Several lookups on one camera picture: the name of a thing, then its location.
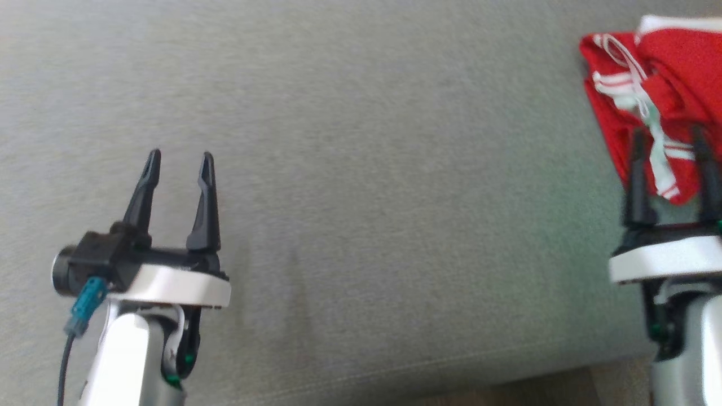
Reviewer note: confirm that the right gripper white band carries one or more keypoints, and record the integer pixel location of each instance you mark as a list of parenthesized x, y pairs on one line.
[(665, 259)]

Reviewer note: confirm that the red Bulls 23 jersey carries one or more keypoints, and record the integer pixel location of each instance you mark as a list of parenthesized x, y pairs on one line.
[(615, 113)]

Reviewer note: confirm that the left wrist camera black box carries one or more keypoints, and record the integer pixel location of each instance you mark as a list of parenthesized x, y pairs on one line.
[(93, 262)]

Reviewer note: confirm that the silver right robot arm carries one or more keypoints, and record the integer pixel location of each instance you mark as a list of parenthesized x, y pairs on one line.
[(699, 361)]

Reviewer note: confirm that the grey fabric sofa seat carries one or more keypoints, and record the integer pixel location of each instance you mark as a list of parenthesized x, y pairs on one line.
[(366, 169)]

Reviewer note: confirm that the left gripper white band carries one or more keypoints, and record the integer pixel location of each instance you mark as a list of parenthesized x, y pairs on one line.
[(169, 285)]

